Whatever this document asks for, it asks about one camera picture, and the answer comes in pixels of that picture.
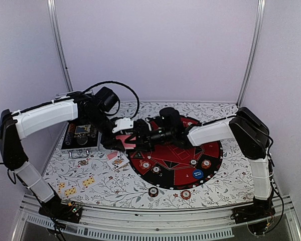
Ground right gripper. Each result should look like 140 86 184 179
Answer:
126 125 175 152

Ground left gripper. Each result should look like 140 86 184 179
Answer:
85 110 126 151

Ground red playing card deck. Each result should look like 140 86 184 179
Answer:
116 135 136 150

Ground dark chips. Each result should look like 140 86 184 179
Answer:
190 159 197 166
152 166 161 174

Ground dark poker chip stack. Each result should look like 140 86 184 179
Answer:
148 187 159 197

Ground blue small blind button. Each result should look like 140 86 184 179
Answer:
192 169 204 179

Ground orange poker chip stack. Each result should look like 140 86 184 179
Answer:
181 190 191 200

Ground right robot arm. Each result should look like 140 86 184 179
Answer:
128 107 275 234

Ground face-down red card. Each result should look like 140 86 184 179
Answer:
107 151 118 161

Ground face card on cloth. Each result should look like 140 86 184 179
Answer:
75 158 90 168

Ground aluminium poker case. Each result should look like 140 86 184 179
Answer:
60 115 99 159

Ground floral table cloth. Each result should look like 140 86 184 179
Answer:
37 101 274 210

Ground round red black poker mat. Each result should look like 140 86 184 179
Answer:
127 108 223 190

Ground diamonds card bottom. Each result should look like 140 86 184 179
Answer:
63 186 77 198

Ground diamonds card left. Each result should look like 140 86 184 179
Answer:
57 182 66 194

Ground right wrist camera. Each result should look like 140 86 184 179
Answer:
136 118 153 131

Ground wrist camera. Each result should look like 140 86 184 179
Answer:
136 118 153 131
112 118 133 133

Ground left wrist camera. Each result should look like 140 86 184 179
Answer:
112 118 133 133

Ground front aluminium rail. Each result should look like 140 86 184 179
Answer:
10 194 301 241

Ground left aluminium frame post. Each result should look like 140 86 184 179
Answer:
47 0 73 91

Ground aluminium frame post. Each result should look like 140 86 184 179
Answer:
236 0 266 107
47 0 73 91

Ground right aluminium frame post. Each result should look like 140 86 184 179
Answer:
236 0 266 107

